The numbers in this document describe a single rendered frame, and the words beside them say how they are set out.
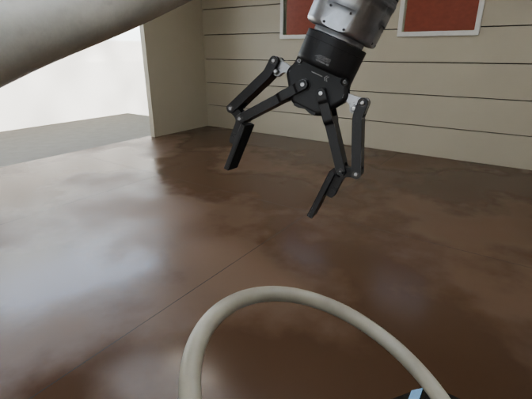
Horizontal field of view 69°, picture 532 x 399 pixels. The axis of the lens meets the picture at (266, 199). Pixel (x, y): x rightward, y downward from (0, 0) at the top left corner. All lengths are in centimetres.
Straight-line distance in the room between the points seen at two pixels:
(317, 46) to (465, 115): 649
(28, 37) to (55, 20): 3
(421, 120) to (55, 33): 680
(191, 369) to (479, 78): 655
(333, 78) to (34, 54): 31
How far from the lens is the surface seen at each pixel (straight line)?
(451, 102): 694
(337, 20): 47
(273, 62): 51
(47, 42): 41
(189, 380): 57
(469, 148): 700
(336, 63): 47
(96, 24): 42
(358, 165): 49
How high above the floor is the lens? 166
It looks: 21 degrees down
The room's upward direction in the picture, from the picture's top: straight up
